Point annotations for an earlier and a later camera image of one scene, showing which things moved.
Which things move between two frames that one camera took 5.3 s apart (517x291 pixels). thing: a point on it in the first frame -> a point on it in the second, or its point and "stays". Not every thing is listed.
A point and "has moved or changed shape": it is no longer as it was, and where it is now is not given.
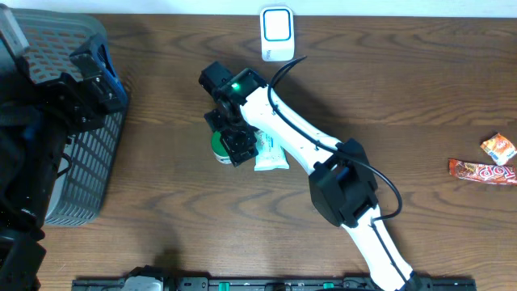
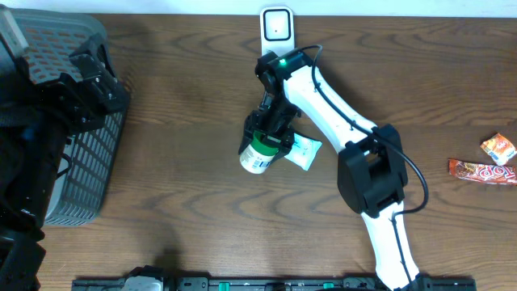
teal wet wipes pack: [271, 154] has moved or changed shape
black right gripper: [233, 145] -> [253, 123]
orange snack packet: [490, 173] stays
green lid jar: [219, 149] -> [257, 157]
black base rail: [286, 284] stays
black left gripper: [92, 101] stays
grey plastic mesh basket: [86, 167] stays
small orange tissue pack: [499, 148] stays
